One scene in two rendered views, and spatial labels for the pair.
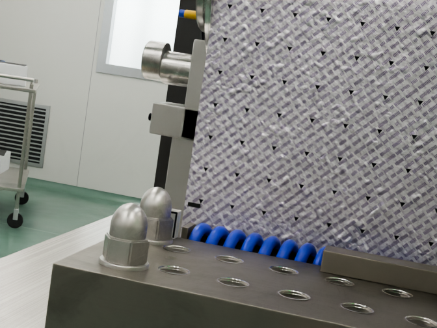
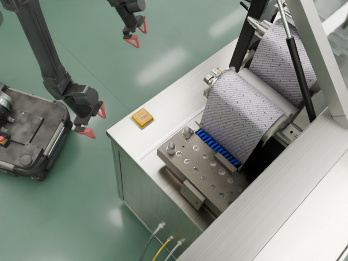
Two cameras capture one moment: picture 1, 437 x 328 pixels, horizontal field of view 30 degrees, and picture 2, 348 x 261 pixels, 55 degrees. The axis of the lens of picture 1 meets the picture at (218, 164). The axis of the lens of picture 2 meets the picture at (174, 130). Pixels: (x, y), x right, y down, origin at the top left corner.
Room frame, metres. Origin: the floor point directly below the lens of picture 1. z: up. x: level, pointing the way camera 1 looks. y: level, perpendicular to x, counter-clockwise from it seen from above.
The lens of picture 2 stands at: (0.03, -0.19, 2.18)
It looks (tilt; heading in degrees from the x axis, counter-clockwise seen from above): 59 degrees down; 24
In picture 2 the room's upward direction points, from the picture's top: 11 degrees clockwise
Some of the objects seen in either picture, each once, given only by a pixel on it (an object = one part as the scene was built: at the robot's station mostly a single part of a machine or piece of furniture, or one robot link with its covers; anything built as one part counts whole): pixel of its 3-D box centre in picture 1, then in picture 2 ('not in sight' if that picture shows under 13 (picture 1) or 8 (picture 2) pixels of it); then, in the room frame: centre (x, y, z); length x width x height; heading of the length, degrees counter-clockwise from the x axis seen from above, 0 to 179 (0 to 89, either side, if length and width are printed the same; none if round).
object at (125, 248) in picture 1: (127, 233); (171, 146); (0.58, 0.06, 1.05); 0.04 x 0.04 x 0.04
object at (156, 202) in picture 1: (155, 213); (187, 131); (0.67, 0.05, 1.05); 0.04 x 0.04 x 0.04
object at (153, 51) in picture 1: (156, 60); (208, 78); (0.85, 0.08, 1.18); 0.04 x 0.02 x 0.04; 168
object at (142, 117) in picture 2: not in sight; (142, 117); (0.69, 0.27, 0.91); 0.07 x 0.07 x 0.02; 78
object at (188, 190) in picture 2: not in sight; (191, 196); (0.49, -0.10, 0.96); 0.10 x 0.03 x 0.11; 78
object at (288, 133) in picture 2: not in sight; (292, 134); (0.73, -0.28, 1.28); 0.06 x 0.05 x 0.02; 78
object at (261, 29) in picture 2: not in sight; (266, 31); (1.05, -0.02, 1.33); 0.06 x 0.06 x 0.06; 78
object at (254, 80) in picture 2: not in sight; (261, 100); (0.89, -0.14, 1.17); 0.26 x 0.12 x 0.12; 78
